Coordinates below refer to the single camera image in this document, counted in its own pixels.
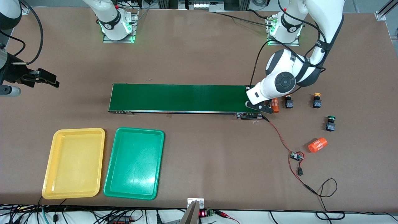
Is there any green conveyor belt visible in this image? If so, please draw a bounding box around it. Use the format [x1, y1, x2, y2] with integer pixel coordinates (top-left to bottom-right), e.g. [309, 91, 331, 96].
[108, 83, 264, 120]

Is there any yellow plastic tray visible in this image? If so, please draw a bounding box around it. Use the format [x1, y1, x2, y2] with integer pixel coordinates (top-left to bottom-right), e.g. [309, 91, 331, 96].
[42, 128, 105, 200]

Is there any green plastic tray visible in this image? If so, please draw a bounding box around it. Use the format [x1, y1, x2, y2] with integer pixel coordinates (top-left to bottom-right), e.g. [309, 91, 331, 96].
[103, 127, 165, 200]

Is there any red alligator clip lead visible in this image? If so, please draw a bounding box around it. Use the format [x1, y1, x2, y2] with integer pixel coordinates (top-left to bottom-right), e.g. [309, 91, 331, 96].
[215, 210, 240, 224]

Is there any grey metal stand pole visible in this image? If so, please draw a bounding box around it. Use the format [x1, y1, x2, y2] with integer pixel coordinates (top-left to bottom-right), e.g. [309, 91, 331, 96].
[180, 201, 199, 224]

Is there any black red power strip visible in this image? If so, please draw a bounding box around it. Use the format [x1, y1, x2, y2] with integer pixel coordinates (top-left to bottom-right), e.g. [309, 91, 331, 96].
[107, 216, 137, 224]

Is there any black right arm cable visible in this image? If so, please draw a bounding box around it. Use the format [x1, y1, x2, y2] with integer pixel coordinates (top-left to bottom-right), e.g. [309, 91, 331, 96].
[0, 0, 44, 66]

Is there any red black twisted wire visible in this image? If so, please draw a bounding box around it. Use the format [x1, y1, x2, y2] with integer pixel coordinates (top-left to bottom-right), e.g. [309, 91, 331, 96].
[261, 114, 318, 196]

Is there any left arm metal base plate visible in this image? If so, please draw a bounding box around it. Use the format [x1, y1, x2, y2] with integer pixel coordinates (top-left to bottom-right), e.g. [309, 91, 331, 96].
[267, 16, 300, 46]

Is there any black base power cable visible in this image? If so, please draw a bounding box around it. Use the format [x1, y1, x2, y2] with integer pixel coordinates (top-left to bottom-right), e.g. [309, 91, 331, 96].
[215, 9, 275, 27]

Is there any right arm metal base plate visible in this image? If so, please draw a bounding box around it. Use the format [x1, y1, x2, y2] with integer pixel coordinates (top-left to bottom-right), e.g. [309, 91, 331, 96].
[103, 14, 139, 43]

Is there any silver metal clamp bracket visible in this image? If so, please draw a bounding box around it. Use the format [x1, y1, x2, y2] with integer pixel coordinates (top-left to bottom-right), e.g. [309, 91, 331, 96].
[187, 198, 205, 209]

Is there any thin black looped cable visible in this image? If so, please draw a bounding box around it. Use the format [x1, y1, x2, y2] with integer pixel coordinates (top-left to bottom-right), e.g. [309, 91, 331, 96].
[315, 178, 345, 221]

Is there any aluminium frame post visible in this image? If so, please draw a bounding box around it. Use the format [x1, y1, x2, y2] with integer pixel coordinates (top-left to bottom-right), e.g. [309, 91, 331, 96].
[375, 0, 398, 21]

